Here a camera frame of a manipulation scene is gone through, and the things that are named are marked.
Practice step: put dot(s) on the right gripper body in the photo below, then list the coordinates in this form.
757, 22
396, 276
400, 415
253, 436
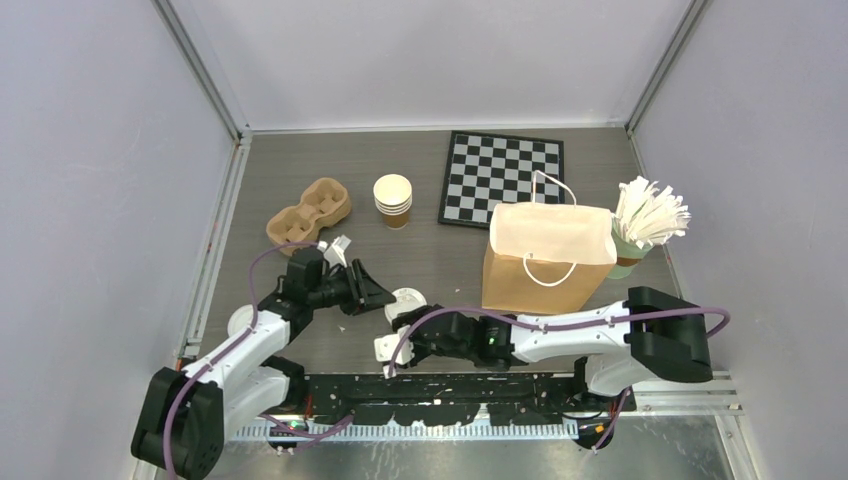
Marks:
424, 348

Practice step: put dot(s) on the brown pulp cup carrier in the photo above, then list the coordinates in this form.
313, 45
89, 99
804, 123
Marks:
322, 205

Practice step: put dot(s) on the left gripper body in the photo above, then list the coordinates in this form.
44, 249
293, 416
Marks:
339, 290

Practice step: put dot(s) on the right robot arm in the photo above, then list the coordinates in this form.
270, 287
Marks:
648, 335

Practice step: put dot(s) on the white plastic cup lid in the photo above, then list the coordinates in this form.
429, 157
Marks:
407, 300

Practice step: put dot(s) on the stack of white lids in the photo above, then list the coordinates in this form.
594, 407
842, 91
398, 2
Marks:
241, 320

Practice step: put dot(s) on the stack of paper cups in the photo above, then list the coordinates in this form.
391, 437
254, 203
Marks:
393, 199

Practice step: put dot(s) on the black white checkerboard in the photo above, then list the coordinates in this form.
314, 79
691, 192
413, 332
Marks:
485, 169

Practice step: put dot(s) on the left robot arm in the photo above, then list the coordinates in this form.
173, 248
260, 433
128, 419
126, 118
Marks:
188, 415

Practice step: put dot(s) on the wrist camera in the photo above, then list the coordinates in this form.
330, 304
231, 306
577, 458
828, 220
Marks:
334, 252
384, 348

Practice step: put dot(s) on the green cup of paper sticks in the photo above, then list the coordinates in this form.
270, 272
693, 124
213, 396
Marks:
645, 217

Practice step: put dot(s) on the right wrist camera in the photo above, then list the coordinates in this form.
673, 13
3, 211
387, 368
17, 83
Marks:
384, 348

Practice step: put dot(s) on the brown paper bag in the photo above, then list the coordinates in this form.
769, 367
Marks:
546, 258

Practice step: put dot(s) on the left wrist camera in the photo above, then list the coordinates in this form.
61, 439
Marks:
334, 252

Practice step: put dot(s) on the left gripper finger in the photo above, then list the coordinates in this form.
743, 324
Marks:
365, 291
354, 308

